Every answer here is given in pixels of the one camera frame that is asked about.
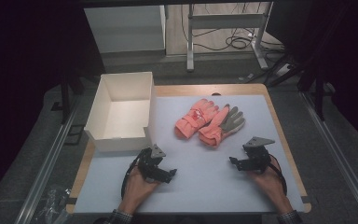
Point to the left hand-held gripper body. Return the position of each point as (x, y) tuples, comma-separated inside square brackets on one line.
[(149, 163)]

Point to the pale grey table mat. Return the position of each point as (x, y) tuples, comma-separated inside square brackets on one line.
[(199, 183)]

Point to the pink winter glove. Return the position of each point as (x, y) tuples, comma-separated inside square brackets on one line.
[(213, 132), (192, 120)]

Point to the person's right hand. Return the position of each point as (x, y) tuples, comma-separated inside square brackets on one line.
[(270, 186)]

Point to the white cabinet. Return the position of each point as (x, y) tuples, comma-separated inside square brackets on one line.
[(124, 29)]

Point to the person's left hand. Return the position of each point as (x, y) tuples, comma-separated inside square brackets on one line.
[(138, 193)]

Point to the aluminium floor rail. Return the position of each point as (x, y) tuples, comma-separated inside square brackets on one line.
[(48, 168), (338, 158)]

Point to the white power strip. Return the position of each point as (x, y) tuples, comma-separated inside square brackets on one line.
[(283, 70)]

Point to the black metal stand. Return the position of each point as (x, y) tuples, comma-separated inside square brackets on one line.
[(319, 99), (65, 99)]

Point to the white cardboard box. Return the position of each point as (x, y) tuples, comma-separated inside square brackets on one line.
[(127, 119)]

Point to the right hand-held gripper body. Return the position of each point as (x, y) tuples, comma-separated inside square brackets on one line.
[(258, 158)]

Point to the clear plastic bag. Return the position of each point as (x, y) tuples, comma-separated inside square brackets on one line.
[(52, 203)]

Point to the grey metal desk frame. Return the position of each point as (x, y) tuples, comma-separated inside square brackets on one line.
[(227, 21)]

